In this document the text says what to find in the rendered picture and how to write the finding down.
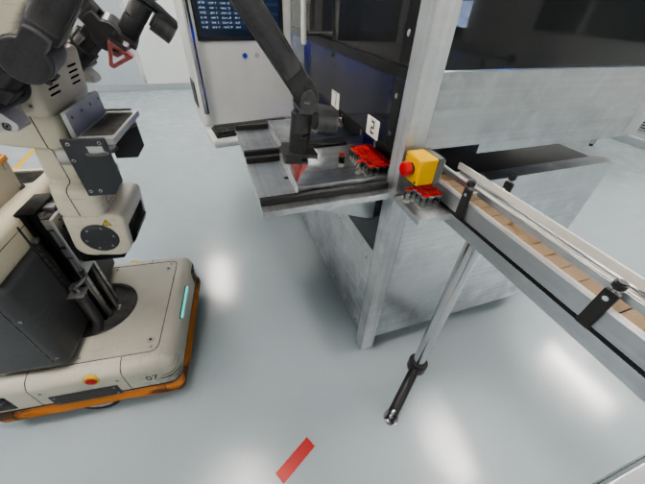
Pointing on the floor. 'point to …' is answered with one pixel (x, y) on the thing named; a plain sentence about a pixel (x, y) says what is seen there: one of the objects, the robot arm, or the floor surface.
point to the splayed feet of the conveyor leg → (403, 391)
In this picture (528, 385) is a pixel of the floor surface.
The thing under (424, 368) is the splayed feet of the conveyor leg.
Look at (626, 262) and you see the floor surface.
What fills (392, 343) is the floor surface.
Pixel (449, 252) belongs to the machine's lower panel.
